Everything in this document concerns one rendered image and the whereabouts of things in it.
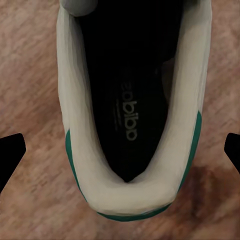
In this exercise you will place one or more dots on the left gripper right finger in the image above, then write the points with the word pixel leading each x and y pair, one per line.
pixel 232 149

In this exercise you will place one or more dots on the gym shoe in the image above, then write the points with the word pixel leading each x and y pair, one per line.
pixel 131 85

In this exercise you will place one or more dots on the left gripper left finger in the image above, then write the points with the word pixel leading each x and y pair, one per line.
pixel 12 150

